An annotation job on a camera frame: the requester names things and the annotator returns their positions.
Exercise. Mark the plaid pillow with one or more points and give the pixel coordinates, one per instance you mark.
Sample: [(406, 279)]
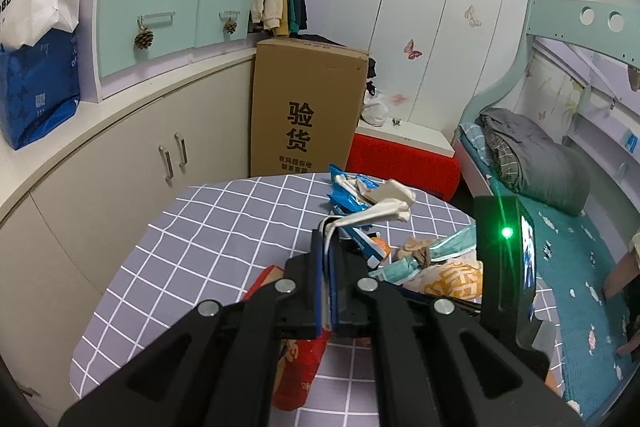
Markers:
[(507, 162)]

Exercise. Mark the blue snack packet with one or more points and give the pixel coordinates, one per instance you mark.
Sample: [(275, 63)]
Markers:
[(345, 202)]

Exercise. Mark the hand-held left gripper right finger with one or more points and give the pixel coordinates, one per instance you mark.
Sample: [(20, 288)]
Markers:
[(337, 297)]

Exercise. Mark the red snack packet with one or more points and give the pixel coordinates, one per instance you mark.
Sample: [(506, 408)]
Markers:
[(300, 357)]

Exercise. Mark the pink butterfly sticker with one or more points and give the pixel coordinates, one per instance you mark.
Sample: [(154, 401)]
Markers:
[(412, 50)]

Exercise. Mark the white bed wall shelf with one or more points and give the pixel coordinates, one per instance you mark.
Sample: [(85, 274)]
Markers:
[(600, 147)]

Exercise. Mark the orange white plastic bag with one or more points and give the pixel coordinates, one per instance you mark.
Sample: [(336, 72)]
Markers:
[(450, 279)]

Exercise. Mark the mint bunk bed frame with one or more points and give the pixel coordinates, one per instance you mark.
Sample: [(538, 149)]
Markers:
[(550, 17)]

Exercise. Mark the brown cardboard box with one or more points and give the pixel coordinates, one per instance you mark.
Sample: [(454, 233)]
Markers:
[(300, 82)]

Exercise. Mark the beige crumpled paper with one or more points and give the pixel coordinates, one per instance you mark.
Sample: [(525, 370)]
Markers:
[(417, 247)]

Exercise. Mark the red storage bench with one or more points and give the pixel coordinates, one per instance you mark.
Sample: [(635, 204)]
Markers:
[(400, 167)]

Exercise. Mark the white cubby shelf unit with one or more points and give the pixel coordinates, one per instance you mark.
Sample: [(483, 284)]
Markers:
[(90, 47)]

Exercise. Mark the beige butterfly sticker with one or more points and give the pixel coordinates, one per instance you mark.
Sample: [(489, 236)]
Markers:
[(471, 17)]

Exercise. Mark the narrow mint drawer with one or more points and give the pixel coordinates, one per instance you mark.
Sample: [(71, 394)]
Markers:
[(210, 17)]

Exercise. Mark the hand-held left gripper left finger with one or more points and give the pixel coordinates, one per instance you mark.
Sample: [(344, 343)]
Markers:
[(317, 287)]

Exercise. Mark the teal bed sheet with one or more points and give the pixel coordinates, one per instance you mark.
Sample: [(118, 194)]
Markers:
[(575, 257)]

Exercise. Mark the pine cone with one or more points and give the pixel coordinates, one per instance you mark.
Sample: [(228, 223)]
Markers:
[(144, 40), (230, 27)]

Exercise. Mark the wide mint drawer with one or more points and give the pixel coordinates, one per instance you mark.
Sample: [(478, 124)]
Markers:
[(115, 7)]

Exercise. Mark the blue shopping bag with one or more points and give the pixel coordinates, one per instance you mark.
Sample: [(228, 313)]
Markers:
[(35, 97)]

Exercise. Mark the small blue box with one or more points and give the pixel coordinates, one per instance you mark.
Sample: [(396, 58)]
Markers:
[(632, 142)]

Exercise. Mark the grey duvet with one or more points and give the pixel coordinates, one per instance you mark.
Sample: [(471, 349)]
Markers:
[(550, 167)]

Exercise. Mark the grey checkered tablecloth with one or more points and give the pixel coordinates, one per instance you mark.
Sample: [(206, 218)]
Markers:
[(200, 247)]

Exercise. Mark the blue white packet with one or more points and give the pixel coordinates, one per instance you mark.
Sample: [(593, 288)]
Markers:
[(367, 249)]

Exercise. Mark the white wrapper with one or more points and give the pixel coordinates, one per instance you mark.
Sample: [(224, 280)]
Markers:
[(380, 209)]

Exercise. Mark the low white cabinet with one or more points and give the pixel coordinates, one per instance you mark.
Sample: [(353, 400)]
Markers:
[(100, 157)]

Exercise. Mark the small black clip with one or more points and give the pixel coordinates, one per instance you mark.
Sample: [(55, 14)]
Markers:
[(397, 122)]

